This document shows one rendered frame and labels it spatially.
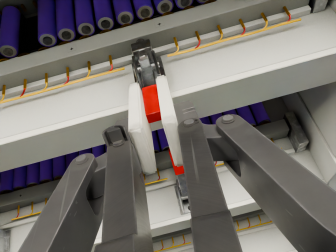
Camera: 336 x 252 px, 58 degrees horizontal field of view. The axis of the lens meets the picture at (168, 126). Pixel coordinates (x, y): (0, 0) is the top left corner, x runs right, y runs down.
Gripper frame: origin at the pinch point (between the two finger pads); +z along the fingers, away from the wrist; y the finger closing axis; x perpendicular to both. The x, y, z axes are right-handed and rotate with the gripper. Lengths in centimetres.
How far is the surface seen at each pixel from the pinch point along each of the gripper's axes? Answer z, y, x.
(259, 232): 21.1, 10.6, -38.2
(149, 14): 15.0, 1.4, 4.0
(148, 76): 5.9, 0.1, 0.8
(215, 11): 10.8, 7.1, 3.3
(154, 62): 7.6, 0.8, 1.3
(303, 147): 15.5, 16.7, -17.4
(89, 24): 14.9, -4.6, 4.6
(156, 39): 10.9, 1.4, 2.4
